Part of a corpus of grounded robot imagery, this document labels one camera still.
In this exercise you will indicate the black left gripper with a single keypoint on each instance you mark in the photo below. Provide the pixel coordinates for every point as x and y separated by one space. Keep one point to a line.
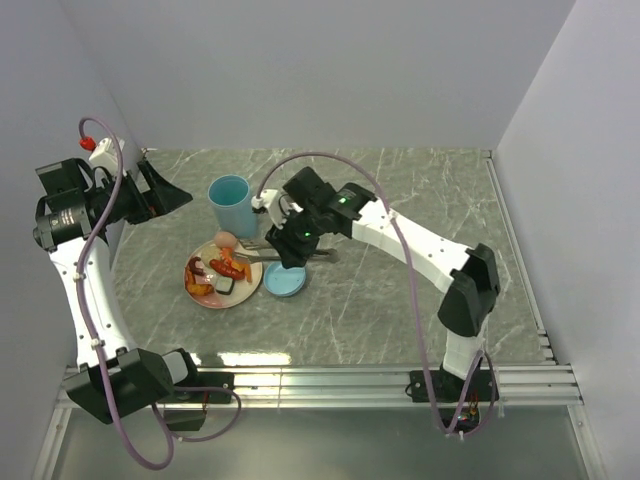
162 197

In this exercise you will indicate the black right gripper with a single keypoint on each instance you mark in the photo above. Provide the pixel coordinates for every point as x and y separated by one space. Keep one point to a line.
283 242

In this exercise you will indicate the steel food tongs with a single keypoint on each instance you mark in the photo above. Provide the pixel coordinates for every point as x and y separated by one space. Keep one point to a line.
260 251

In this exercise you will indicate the pink toy egg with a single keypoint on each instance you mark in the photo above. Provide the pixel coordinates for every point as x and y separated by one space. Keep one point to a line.
225 239

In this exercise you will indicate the cream toy steamed bun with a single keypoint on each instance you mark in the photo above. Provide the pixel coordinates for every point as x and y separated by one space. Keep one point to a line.
208 253

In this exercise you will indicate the toy sushi roll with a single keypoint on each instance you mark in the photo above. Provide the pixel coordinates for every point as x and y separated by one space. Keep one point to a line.
224 285

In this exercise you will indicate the orange toy chicken wing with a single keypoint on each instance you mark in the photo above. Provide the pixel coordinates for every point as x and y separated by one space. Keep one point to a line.
193 287

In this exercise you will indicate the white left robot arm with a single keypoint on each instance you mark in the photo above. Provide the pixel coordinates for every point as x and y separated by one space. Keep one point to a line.
67 229

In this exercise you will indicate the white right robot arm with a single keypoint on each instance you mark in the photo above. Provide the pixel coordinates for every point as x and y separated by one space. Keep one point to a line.
307 207

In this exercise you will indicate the tall blue lunch container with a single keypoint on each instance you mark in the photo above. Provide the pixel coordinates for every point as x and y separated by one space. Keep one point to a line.
230 197

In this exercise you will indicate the orange toy drumstick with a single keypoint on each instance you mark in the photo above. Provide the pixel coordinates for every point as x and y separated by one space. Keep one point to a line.
246 268

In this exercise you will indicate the red toy shrimp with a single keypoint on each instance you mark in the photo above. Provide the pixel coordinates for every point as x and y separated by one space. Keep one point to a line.
227 256

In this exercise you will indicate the pink and cream plate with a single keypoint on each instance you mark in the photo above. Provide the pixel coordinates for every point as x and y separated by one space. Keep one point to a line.
242 289

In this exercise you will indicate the red toy sausage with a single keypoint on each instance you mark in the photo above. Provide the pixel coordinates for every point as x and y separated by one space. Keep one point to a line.
226 270

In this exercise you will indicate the purple toy octopus tentacle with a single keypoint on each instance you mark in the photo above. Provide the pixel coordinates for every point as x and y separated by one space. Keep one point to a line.
194 266

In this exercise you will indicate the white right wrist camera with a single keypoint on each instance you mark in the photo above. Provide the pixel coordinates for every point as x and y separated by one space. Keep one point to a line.
272 203

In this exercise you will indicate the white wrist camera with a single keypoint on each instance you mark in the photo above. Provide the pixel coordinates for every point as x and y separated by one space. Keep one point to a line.
272 203
102 154

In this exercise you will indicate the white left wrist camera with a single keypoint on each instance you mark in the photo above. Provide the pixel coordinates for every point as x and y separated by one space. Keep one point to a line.
102 154

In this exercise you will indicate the aluminium mounting rail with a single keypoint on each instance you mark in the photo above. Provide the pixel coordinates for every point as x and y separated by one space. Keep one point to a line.
394 386

